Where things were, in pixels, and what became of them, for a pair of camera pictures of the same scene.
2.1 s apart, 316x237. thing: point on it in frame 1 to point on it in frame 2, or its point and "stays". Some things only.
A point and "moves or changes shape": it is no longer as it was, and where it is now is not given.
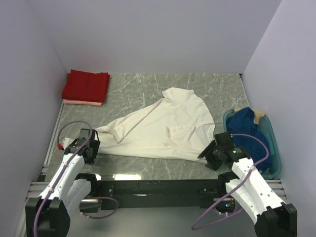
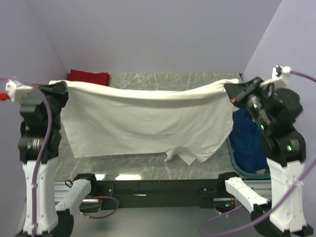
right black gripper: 209,156 to 241,90
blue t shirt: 242,121 stays
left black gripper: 93,142 to 55,90
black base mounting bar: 163,193 stays
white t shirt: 177,125 moves or changes shape
